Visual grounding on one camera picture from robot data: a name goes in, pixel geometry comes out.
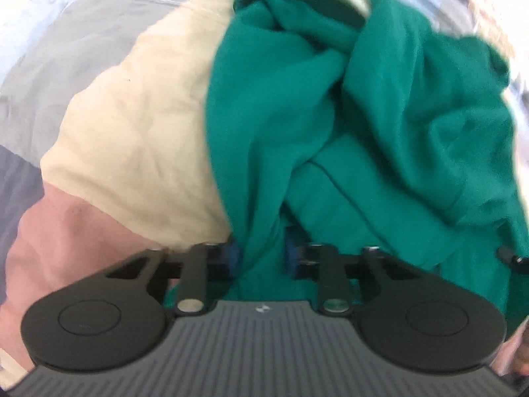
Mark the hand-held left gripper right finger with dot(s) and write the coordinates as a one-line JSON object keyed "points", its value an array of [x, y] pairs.
{"points": [[291, 258]]}

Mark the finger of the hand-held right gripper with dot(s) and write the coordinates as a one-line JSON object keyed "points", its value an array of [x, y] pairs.
{"points": [[514, 258]]}

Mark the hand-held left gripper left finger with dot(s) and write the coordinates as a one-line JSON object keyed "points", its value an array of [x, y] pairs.
{"points": [[233, 255]]}

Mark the green hoodie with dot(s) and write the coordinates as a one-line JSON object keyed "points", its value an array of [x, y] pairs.
{"points": [[351, 111]]}

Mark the patchwork checked quilt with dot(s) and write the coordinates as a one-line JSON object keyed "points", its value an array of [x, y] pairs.
{"points": [[124, 132]]}

